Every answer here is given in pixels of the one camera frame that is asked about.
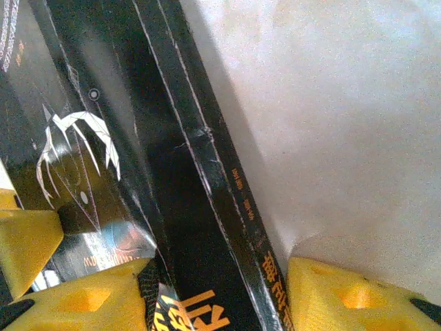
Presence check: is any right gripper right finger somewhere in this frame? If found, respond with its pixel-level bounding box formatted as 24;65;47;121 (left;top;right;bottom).
285;256;441;331

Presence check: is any black book orange Chinese title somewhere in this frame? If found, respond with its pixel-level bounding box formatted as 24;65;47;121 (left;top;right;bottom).
0;0;294;331

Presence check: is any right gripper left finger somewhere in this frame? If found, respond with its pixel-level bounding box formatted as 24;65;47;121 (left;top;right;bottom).
0;257;156;331

